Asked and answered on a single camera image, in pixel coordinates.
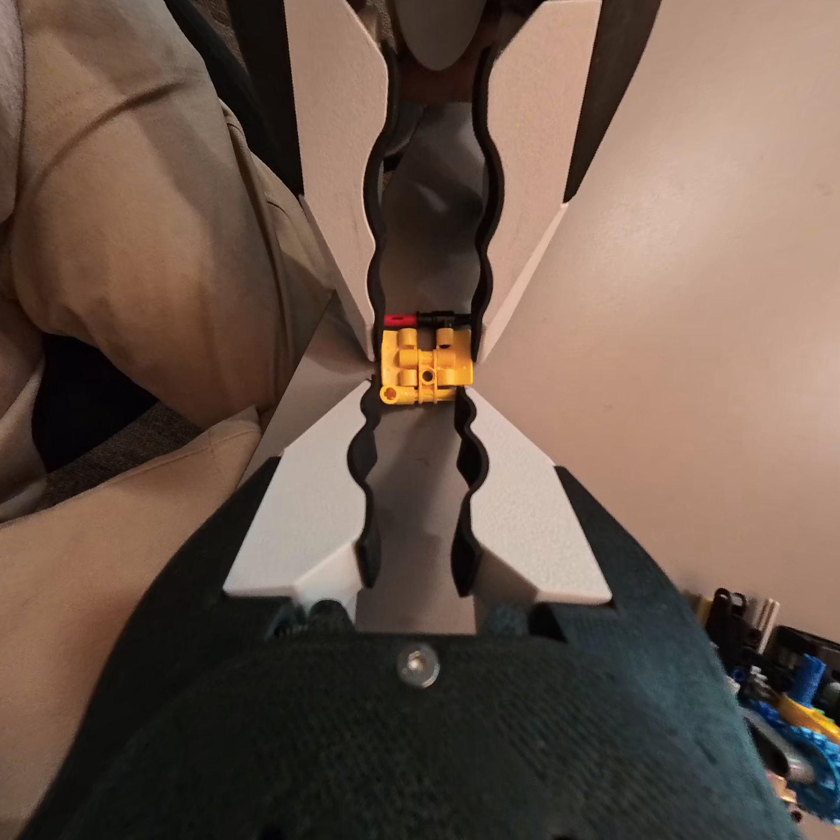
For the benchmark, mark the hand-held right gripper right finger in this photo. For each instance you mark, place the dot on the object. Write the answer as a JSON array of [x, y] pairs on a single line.
[[531, 531]]

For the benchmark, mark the person's leg in beige pants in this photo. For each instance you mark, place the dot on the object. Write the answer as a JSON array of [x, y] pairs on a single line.
[[79, 590], [131, 229]]

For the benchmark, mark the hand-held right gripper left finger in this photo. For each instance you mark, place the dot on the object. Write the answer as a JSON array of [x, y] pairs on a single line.
[[302, 525]]

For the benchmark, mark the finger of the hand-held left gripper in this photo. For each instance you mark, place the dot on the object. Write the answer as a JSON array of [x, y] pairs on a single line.
[[334, 131], [544, 131]]

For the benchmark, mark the pile of lego pieces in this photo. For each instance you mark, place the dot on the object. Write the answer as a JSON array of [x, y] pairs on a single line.
[[794, 669]]

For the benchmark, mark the yellow lego assembly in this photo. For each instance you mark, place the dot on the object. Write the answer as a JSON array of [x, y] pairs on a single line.
[[426, 367]]

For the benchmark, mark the black lego axle red tip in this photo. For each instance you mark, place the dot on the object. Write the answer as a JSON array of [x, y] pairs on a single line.
[[433, 318]]

